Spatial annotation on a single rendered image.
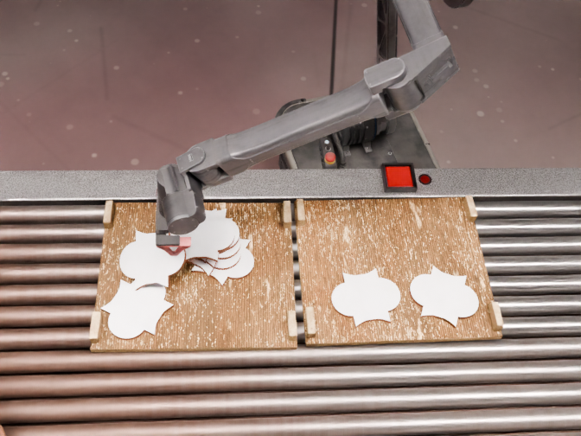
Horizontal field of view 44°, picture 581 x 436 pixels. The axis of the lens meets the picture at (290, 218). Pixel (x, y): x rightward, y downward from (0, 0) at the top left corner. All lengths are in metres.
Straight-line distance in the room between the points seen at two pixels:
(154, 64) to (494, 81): 1.50
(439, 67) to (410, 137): 1.49
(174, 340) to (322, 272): 0.34
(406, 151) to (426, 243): 1.08
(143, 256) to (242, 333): 0.26
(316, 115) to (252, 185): 0.47
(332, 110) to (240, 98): 1.86
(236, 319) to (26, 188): 0.59
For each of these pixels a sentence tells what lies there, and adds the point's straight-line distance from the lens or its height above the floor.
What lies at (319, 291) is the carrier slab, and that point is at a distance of 1.52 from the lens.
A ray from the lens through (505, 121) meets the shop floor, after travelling 3.22.
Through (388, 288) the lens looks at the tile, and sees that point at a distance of 1.54.
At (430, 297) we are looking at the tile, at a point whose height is 0.95.
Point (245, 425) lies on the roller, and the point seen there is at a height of 0.92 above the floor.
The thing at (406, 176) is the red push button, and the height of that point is 0.93.
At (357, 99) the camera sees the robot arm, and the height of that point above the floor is 1.38.
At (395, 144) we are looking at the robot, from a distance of 2.69.
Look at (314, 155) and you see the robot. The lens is 2.61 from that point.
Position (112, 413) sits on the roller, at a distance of 1.46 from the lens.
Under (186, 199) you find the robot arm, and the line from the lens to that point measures 1.30.
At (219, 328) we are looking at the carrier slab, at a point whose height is 0.94.
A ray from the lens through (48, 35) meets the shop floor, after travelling 3.43.
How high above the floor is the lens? 2.29
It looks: 57 degrees down
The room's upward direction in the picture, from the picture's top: 7 degrees clockwise
